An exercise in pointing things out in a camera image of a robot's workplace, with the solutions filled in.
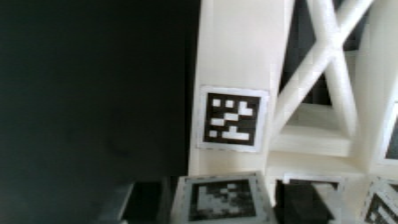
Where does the white chair back part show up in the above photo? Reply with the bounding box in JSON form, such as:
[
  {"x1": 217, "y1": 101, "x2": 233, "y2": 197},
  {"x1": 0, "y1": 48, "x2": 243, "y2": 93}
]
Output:
[{"x1": 187, "y1": 0, "x2": 398, "y2": 224}]

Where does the white chair leg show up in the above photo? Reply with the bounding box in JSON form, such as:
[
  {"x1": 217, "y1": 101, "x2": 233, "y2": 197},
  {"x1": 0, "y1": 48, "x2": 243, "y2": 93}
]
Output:
[{"x1": 361, "y1": 177, "x2": 398, "y2": 224}]

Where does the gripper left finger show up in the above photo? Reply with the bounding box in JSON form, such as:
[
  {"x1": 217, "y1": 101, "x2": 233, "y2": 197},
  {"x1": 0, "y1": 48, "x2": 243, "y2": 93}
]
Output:
[{"x1": 123, "y1": 181, "x2": 176, "y2": 224}]

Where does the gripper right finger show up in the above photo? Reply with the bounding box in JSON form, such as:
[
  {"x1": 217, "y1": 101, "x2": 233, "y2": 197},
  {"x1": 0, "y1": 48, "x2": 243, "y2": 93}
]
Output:
[{"x1": 274, "y1": 179, "x2": 338, "y2": 224}]

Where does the white chair leg tagged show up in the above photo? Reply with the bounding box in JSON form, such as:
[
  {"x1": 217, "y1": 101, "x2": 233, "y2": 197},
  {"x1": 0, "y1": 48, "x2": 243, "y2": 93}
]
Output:
[{"x1": 169, "y1": 172, "x2": 277, "y2": 224}]

